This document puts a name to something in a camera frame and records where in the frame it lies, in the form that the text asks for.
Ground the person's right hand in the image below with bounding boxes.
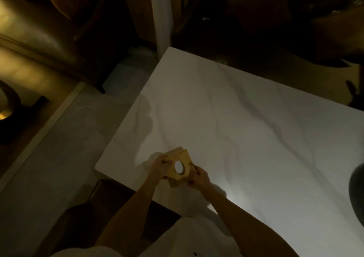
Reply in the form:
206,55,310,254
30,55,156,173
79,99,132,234
188,166,213,194

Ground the person's left hand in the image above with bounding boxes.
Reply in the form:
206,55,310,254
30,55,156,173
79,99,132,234
147,152,172,181

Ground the wooden block with round hole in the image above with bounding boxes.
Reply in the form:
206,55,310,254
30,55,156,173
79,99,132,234
162,147,197,189

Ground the person's left forearm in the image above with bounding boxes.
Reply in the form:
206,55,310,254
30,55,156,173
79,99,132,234
95,174,161,250

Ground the person's right forearm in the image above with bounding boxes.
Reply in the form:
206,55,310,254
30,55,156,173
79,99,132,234
201,184,301,257

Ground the dark brown chair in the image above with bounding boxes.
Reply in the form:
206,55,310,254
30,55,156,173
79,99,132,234
37,178,182,257

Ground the dark round vase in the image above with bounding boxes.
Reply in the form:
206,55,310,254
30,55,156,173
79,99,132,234
348,163,364,229

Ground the dark brown cushion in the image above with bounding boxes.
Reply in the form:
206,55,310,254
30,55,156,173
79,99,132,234
227,0,294,36

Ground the brown leather armchair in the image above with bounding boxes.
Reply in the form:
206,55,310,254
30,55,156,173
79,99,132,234
0,0,137,94

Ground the dark sofa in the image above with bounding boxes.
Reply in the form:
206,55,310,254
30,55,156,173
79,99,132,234
171,0,364,69

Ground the white post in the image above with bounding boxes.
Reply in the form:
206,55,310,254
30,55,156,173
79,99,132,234
149,0,174,57

